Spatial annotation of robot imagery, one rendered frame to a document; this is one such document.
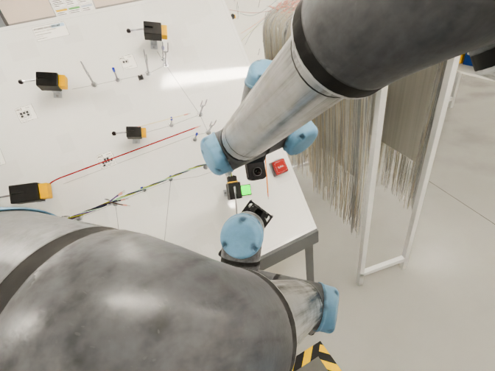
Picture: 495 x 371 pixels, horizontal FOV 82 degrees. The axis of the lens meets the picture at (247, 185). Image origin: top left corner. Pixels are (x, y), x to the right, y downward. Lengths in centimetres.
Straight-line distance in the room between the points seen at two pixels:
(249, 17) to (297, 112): 378
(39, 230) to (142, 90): 94
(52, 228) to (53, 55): 103
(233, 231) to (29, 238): 35
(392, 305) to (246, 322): 190
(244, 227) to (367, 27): 37
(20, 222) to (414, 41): 26
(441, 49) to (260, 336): 20
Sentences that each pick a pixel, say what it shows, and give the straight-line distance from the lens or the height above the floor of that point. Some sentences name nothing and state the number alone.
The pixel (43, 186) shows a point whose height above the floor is 132.
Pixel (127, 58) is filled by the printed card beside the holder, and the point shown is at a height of 154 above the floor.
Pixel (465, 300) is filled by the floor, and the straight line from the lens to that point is 220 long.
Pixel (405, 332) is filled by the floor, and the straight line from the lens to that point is 198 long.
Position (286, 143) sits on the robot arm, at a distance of 55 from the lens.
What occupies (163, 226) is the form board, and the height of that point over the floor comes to 107.
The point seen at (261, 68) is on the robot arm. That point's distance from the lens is 60.
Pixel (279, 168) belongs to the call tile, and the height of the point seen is 111.
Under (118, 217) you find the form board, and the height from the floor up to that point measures 114.
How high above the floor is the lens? 170
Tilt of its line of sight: 35 degrees down
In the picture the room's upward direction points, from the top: 11 degrees counter-clockwise
